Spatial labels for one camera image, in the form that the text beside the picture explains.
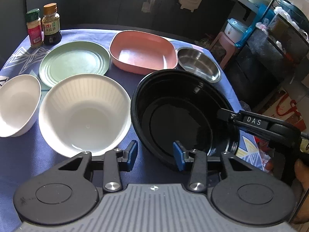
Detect ribbed white bowl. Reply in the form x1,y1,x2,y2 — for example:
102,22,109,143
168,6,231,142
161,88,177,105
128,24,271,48
38,74,131,158

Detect large black plastic bowl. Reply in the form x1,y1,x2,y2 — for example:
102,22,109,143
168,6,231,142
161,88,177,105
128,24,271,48
130,69,240,171

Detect person's right hand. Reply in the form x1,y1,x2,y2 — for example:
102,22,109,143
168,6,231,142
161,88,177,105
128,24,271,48
264,137,309,232

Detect red patterned paper bag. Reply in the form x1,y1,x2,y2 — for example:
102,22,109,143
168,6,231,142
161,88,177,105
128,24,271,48
261,90,306,131

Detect black storage rack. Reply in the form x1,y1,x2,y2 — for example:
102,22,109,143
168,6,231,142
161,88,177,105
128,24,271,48
226,0,308,112

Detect pink plastic stool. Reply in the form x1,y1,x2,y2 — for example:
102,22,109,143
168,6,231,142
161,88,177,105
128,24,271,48
210,32,237,69

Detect green round plate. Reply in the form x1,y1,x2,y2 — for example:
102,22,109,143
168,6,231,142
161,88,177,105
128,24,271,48
39,41,111,87

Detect pink rectangular dish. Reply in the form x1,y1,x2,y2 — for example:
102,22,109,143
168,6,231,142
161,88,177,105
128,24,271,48
110,30,177,75

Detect small white bowl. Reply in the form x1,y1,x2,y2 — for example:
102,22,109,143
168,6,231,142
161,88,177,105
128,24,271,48
1,74,41,138

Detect small white rice cooker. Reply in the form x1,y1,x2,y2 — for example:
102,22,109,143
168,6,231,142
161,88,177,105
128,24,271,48
224,18,248,43

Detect stainless steel bowl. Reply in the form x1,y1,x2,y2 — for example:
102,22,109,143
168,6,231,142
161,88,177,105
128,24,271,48
176,47,221,83

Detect dark sauce bottle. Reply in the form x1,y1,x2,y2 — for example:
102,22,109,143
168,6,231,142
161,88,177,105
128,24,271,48
42,3,62,45

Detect red spice jar green lid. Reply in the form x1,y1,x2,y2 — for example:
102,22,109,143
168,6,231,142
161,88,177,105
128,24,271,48
25,9,43,49

